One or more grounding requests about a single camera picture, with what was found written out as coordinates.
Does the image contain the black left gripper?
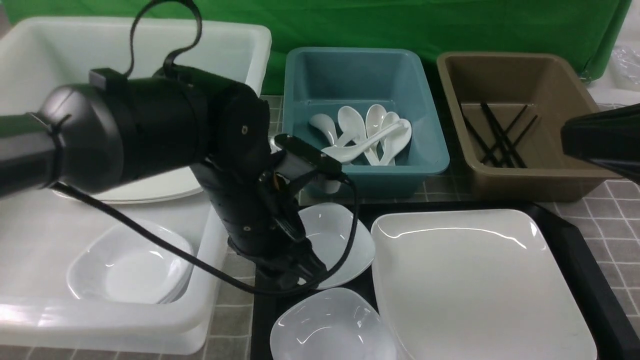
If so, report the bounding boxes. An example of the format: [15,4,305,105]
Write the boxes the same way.
[190,150,329,291]

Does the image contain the small white square plate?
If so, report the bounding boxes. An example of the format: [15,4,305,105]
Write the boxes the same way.
[299,202,376,291]

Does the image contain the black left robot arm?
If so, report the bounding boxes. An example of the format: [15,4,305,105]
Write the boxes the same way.
[1,66,328,295]

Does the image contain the large white square plate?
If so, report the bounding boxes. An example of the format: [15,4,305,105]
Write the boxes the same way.
[370,209,598,360]

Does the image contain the stacked white plates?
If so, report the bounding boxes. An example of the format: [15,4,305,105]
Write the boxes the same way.
[52,165,204,205]

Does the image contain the white bowl in tub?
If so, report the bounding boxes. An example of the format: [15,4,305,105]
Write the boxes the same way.
[66,223,194,305]

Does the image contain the teal plastic bin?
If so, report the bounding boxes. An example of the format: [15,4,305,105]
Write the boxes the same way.
[282,47,450,199]

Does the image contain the black chopstick in bin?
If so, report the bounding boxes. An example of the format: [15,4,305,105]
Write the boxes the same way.
[500,115,538,169]
[481,104,529,165]
[457,101,500,167]
[480,102,528,169]

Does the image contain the olive brown plastic bin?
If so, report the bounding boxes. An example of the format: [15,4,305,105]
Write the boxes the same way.
[437,52,617,202]

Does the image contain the grey checked tablecloth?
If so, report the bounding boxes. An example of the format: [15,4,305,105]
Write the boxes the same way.
[1,100,639,360]

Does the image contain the green backdrop cloth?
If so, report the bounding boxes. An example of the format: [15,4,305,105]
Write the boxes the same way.
[0,0,633,96]

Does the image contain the clear plastic sheet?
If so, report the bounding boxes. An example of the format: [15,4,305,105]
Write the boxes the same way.
[609,45,640,92]

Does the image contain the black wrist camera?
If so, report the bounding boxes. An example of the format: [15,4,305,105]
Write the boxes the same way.
[270,133,344,180]

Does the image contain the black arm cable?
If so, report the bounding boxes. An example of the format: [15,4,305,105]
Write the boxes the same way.
[50,175,361,297]

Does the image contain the black cable loop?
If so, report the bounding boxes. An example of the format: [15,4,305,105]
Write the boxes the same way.
[124,0,203,79]

